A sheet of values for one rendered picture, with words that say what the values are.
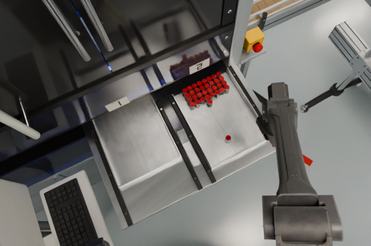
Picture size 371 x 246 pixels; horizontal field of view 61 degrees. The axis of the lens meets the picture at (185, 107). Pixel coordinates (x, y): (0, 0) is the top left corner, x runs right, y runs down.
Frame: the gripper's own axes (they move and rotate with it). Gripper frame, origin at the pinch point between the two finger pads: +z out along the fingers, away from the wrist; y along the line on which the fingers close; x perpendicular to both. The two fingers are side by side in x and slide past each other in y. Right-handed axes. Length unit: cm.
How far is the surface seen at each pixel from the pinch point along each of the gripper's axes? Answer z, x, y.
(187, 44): -11.9, 11.2, 36.2
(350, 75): 73, -86, 20
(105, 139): 20, 52, 30
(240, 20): -12.3, -8.3, 36.3
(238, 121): 20.1, 1.3, 13.1
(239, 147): 20.0, 6.0, 3.3
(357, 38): 55, -91, 34
